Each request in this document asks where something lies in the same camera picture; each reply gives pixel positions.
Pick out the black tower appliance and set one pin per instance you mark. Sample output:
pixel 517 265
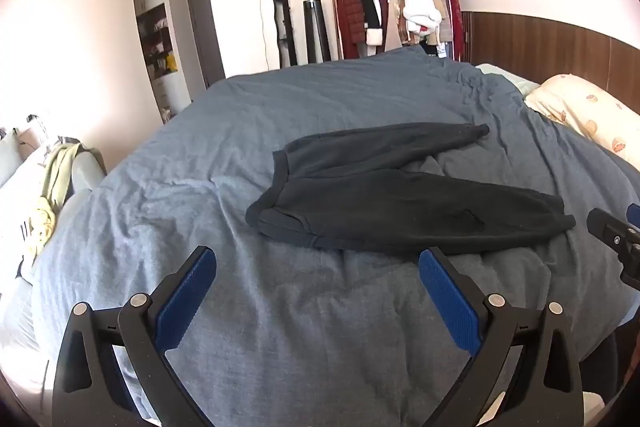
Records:
pixel 315 32

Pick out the cream printed pillow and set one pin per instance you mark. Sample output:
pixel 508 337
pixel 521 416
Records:
pixel 590 107

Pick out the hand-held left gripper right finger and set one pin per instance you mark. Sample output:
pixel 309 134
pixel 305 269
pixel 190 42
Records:
pixel 447 302

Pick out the grey chair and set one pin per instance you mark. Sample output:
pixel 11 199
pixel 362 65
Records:
pixel 90 167

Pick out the blue duvet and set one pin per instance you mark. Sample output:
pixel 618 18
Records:
pixel 200 157

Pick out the dark door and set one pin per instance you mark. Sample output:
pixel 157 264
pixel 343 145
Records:
pixel 202 32

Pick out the pale bed sheet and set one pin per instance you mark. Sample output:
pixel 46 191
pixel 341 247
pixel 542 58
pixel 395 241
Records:
pixel 500 74

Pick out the dark grey pants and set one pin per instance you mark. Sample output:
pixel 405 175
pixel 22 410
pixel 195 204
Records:
pixel 375 202

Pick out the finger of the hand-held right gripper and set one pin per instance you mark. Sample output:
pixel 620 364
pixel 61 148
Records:
pixel 612 234
pixel 634 214

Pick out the arched wall shelf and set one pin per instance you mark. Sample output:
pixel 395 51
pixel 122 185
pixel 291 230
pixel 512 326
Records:
pixel 155 37

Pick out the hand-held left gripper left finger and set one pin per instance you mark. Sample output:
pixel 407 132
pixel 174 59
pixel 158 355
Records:
pixel 187 292

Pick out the yellow-green garment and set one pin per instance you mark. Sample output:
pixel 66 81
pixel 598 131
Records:
pixel 60 172

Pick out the wavy black-framed mirror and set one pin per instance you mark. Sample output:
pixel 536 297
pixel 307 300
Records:
pixel 267 7

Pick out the wooden headboard panel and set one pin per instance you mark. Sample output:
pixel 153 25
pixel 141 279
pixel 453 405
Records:
pixel 550 42

